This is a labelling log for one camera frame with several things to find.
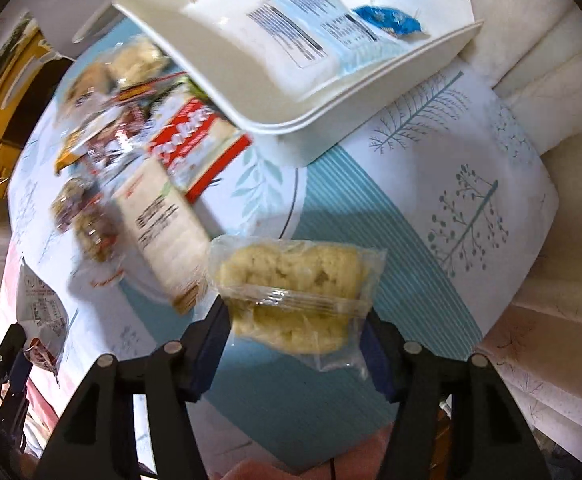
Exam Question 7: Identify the brown nut cluster pack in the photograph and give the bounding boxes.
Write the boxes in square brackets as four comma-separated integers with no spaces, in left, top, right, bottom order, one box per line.
[51,177,96,233]

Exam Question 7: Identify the beige soda cracker pack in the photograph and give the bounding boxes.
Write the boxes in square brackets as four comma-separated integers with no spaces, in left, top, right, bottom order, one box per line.
[112,157,210,314]

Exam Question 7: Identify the pale rice crispy pack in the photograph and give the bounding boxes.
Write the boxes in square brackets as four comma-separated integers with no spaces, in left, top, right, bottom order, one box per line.
[207,235,387,376]
[105,35,170,89]

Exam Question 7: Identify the dark red chocolate snack pack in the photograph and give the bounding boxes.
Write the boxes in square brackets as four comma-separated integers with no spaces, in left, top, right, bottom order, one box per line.
[85,103,146,174]

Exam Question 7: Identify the orange oat stick bar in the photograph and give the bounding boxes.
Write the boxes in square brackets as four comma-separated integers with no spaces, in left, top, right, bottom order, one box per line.
[54,105,123,176]

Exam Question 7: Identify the red Cookie snack pack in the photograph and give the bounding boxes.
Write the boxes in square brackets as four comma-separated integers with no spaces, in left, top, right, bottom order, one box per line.
[144,92,251,203]

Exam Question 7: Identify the orange pastry clear pack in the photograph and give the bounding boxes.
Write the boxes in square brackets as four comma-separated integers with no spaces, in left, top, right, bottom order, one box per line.
[59,61,113,119]

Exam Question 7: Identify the red strip snack pack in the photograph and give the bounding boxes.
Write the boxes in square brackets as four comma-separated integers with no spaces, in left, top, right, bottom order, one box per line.
[112,72,187,104]

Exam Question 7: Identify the large blue white bread bag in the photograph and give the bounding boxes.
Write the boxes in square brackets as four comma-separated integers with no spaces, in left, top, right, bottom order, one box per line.
[186,0,407,101]

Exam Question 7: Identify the red white triangular snack bag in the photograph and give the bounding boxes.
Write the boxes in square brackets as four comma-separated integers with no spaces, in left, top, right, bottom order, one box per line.
[16,259,68,382]

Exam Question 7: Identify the tree pattern tablecloth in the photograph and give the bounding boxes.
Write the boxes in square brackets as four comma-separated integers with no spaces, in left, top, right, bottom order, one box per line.
[8,61,559,470]

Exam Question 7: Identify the wooden desk with drawers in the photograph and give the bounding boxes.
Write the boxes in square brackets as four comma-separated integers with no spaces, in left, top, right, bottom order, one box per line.
[0,13,73,200]

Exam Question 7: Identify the white floral curtain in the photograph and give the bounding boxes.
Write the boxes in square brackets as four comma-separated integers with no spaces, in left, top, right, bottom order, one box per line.
[460,0,582,466]

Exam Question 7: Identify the small blue snack wrapper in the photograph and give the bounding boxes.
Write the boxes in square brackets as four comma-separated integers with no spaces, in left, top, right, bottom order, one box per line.
[353,6,426,38]

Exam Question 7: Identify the white plastic storage bin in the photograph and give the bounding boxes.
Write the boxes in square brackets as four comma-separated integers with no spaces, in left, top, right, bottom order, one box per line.
[113,0,481,168]

